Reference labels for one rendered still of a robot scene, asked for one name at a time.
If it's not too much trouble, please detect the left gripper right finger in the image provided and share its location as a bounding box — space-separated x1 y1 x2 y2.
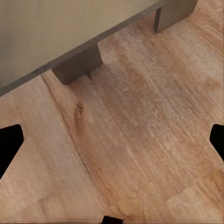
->
210 124 224 160

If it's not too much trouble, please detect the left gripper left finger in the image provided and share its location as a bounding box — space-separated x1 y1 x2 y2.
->
0 124 24 179

